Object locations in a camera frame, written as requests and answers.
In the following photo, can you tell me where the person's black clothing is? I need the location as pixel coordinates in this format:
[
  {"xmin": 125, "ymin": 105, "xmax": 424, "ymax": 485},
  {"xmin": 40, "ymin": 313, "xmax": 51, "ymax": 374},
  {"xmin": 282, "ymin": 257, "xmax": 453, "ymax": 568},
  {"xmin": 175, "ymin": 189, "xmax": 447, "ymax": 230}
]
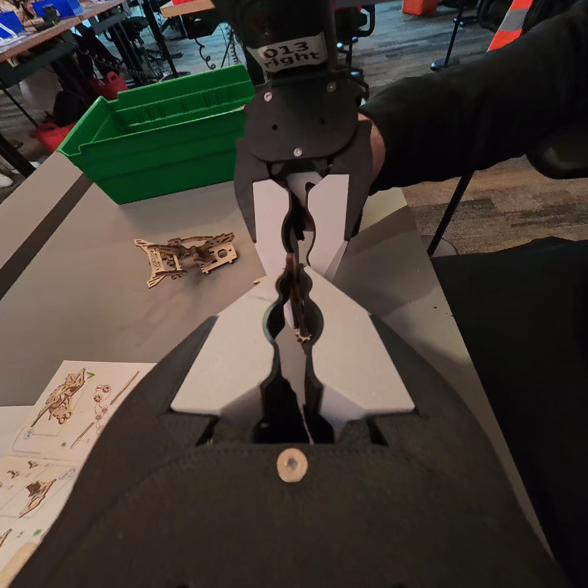
[{"xmin": 431, "ymin": 238, "xmax": 588, "ymax": 588}]

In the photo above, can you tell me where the black office chair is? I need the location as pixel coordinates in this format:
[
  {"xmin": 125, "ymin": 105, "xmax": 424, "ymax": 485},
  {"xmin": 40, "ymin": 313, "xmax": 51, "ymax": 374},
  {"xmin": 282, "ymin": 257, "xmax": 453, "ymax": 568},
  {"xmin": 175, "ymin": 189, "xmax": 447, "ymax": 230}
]
[{"xmin": 334, "ymin": 0, "xmax": 376, "ymax": 66}]

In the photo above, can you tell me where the wooden work table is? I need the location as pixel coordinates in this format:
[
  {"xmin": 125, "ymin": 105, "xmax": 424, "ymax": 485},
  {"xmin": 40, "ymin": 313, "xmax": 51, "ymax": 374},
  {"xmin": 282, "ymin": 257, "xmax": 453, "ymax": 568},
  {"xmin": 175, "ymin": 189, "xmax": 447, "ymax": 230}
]
[{"xmin": 0, "ymin": 0, "xmax": 131, "ymax": 62}]

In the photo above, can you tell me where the person's right forearm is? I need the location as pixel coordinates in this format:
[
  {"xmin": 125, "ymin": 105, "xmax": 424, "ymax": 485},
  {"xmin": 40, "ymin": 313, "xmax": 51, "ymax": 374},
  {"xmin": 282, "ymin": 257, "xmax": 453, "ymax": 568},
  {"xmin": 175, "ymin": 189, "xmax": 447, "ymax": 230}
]
[{"xmin": 360, "ymin": 0, "xmax": 588, "ymax": 197}]

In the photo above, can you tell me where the green plastic bin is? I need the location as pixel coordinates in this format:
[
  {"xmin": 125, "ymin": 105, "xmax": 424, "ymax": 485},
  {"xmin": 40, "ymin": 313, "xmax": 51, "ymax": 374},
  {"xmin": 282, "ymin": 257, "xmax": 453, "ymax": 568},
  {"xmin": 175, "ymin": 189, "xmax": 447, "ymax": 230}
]
[{"xmin": 57, "ymin": 63, "xmax": 256, "ymax": 205}]

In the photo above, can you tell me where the person's right hand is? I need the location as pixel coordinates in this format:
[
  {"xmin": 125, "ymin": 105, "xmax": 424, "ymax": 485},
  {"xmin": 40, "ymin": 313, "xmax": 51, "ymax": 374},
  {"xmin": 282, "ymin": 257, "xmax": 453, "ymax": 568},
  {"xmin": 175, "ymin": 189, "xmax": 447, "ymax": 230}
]
[{"xmin": 362, "ymin": 114, "xmax": 386, "ymax": 185}]

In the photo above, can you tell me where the assembled wooden model frame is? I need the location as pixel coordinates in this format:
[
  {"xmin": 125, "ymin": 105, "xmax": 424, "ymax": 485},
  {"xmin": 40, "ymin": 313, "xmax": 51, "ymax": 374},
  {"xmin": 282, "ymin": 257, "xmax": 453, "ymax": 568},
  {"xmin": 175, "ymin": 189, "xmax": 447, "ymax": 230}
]
[{"xmin": 134, "ymin": 232, "xmax": 239, "ymax": 289}]

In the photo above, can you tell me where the blue plastic bin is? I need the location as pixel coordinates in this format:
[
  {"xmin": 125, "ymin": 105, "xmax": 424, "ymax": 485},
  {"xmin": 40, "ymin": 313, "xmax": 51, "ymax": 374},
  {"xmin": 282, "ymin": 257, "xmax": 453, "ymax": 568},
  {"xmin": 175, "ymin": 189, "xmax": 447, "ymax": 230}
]
[{"xmin": 31, "ymin": 0, "xmax": 84, "ymax": 20}]

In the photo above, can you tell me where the pale wooden model plate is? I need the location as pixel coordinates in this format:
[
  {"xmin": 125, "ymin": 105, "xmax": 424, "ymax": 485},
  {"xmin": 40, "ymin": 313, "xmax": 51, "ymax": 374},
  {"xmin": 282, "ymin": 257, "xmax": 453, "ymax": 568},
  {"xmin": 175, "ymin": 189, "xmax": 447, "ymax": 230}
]
[{"xmin": 287, "ymin": 276, "xmax": 318, "ymax": 355}]

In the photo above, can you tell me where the black metal stand pole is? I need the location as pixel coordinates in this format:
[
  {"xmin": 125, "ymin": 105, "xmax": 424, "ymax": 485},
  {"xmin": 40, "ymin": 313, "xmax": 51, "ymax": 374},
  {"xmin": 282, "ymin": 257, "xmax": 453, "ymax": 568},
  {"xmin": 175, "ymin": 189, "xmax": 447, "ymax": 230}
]
[{"xmin": 420, "ymin": 171, "xmax": 475, "ymax": 258}]

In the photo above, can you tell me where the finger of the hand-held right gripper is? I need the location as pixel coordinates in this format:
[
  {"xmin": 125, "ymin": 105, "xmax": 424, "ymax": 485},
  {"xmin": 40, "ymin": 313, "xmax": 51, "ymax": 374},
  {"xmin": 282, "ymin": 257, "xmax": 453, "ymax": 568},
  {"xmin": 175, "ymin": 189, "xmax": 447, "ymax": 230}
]
[
  {"xmin": 251, "ymin": 176, "xmax": 297, "ymax": 282},
  {"xmin": 301, "ymin": 171, "xmax": 351, "ymax": 277}
]

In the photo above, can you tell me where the illustrated instruction booklet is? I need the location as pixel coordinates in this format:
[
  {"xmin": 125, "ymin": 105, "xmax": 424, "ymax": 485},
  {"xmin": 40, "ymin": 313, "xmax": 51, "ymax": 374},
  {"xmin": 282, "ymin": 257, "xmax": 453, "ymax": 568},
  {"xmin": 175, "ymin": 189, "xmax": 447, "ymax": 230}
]
[{"xmin": 0, "ymin": 360, "xmax": 158, "ymax": 588}]

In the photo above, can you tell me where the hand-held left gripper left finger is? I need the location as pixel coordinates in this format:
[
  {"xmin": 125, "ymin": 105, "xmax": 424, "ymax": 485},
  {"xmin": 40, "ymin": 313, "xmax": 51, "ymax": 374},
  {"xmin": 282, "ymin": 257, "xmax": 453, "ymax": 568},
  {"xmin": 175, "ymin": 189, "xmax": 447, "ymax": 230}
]
[{"xmin": 171, "ymin": 269, "xmax": 290, "ymax": 421}]

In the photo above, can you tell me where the black coiled cable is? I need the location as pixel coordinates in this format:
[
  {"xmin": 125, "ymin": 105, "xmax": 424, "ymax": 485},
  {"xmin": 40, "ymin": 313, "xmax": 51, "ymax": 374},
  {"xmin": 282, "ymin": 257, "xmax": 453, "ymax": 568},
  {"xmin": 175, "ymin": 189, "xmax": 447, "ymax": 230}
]
[{"xmin": 194, "ymin": 25, "xmax": 217, "ymax": 70}]

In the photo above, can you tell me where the red canister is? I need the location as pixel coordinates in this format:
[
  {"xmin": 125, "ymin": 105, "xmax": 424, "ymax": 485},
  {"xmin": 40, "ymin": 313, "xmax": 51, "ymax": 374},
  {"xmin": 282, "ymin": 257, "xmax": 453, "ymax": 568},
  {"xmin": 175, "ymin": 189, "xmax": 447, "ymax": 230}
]
[
  {"xmin": 89, "ymin": 70, "xmax": 130, "ymax": 100},
  {"xmin": 34, "ymin": 119, "xmax": 77, "ymax": 153}
]

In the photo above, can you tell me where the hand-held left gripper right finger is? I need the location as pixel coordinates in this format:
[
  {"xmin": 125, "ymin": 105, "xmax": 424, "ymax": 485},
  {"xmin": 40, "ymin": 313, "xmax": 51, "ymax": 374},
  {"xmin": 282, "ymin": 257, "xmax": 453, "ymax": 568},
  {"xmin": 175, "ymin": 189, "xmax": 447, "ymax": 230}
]
[{"xmin": 299, "ymin": 266, "xmax": 417, "ymax": 430}]

